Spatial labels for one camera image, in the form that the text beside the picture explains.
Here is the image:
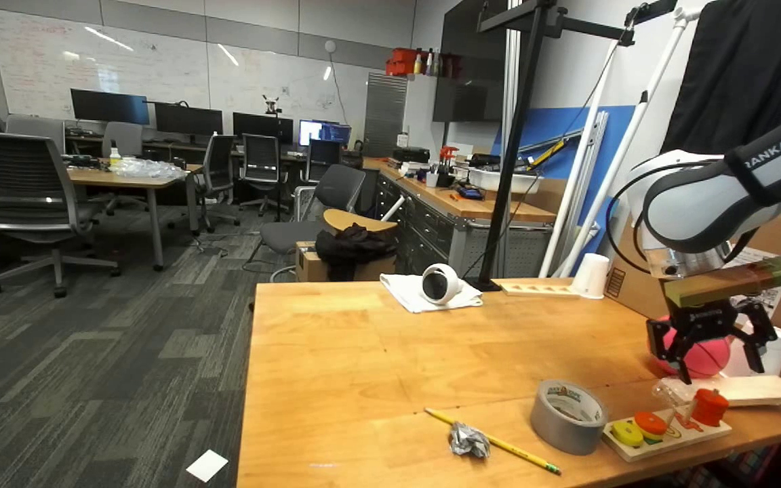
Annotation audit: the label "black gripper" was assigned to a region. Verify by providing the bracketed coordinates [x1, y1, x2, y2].
[645, 299, 775, 383]

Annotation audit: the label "red rubber ball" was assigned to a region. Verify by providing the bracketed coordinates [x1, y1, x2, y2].
[647, 322, 733, 379]

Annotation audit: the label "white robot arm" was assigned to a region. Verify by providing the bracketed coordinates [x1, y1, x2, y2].
[637, 125, 781, 383]

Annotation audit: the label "white foam board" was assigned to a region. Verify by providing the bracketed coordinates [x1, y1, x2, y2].
[656, 374, 781, 408]

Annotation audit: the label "white paper cup far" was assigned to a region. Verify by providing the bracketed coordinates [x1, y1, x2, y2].
[571, 252, 611, 299]

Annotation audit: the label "crumpled foil piece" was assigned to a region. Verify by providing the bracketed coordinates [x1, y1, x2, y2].
[447, 424, 487, 462]

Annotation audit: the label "yellow pencil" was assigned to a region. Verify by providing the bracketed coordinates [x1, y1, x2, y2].
[426, 408, 562, 476]

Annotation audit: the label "black bag on stool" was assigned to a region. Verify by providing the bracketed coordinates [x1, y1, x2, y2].
[315, 225, 395, 283]

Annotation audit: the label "black vertical stand pole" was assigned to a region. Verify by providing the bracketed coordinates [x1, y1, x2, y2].
[468, 0, 634, 294]

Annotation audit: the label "white paper on floor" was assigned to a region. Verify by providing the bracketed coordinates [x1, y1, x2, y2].
[186, 450, 228, 482]

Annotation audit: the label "wooden office desk left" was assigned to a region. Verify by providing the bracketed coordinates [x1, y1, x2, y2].
[67, 165, 201, 271]

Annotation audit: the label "grey office chair left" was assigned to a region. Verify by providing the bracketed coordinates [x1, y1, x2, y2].
[0, 133, 123, 299]

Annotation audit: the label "orange stacked ring discs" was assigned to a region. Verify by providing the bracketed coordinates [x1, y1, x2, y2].
[692, 387, 729, 427]

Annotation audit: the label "grey duct tape roll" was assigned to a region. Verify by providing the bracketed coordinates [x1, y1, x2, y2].
[529, 379, 607, 457]

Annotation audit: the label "white round camera device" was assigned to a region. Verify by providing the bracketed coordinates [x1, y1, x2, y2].
[421, 263, 462, 306]

